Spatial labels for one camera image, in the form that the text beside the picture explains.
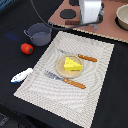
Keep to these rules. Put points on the knife with wooden handle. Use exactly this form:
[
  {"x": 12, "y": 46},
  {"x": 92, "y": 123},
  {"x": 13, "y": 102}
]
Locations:
[{"x": 68, "y": 81}]

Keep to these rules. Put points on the brown toy stove board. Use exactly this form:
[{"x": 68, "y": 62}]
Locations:
[{"x": 107, "y": 28}]

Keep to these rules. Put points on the yellow toy cheese wedge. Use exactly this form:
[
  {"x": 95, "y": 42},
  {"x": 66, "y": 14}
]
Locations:
[{"x": 71, "y": 65}]

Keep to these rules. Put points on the round wooden plate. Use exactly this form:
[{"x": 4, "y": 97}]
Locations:
[{"x": 68, "y": 74}]

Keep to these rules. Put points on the beige bowl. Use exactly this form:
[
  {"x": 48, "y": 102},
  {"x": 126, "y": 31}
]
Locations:
[{"x": 122, "y": 15}]

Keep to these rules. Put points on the grey pot with handles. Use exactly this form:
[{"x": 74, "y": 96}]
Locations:
[{"x": 39, "y": 34}]

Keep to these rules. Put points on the fork with wooden handle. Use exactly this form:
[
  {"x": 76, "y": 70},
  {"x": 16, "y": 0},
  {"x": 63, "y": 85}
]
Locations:
[{"x": 80, "y": 56}]

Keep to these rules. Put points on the red toy tomato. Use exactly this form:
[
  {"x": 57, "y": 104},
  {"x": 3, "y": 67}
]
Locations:
[{"x": 26, "y": 48}]

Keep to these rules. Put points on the grey saucepan with handle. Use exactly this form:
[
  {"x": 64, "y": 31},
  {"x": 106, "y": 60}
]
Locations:
[{"x": 95, "y": 26}]

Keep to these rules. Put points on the beige woven placemat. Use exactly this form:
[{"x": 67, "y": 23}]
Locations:
[{"x": 69, "y": 102}]

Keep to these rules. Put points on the black burner disc top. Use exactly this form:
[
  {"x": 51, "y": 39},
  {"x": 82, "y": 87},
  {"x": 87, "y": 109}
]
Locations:
[{"x": 74, "y": 2}]

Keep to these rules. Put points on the brown toy sausage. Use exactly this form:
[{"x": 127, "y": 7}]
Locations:
[{"x": 70, "y": 22}]

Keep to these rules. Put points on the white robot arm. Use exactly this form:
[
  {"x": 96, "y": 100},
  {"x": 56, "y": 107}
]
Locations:
[{"x": 89, "y": 10}]

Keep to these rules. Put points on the black burner disc left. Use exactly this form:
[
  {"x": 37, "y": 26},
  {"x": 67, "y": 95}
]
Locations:
[{"x": 67, "y": 14}]

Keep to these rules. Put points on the white and blue toy fish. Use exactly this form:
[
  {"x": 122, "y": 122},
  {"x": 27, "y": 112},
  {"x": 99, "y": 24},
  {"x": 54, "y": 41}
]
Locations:
[{"x": 21, "y": 76}]

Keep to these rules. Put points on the black burner disc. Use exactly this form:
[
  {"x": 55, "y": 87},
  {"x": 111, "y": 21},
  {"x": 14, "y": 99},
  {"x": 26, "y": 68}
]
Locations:
[
  {"x": 74, "y": 2},
  {"x": 67, "y": 14}
]

